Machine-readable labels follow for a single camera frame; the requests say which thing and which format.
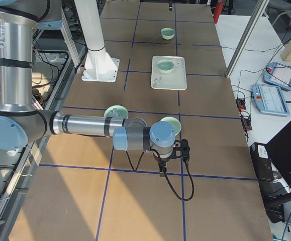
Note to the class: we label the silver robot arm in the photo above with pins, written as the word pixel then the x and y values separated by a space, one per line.
pixel 21 123

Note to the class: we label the red fire extinguisher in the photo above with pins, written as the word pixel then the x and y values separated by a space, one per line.
pixel 218 10

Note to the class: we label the green bowl on tray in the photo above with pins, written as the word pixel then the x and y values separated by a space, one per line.
pixel 165 66

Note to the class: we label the cream bear tray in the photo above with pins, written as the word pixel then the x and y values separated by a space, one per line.
pixel 168 73

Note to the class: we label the green bowl with ice cubes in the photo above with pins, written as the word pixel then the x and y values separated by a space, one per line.
pixel 116 111

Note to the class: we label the orange black power strip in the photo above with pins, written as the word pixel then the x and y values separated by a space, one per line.
pixel 244 114

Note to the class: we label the black computer box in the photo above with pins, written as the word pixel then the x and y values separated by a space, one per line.
pixel 262 163

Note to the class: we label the far blue teach pendant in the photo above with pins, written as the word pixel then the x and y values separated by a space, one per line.
pixel 278 74

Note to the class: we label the blue teach pendant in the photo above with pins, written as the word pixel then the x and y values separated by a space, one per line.
pixel 269 99
pixel 278 74

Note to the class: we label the near blue teach pendant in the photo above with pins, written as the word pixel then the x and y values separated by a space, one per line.
pixel 269 99

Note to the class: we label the aluminium frame post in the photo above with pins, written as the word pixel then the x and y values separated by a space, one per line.
pixel 255 17

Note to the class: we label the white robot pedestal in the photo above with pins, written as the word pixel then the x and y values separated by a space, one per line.
pixel 99 66

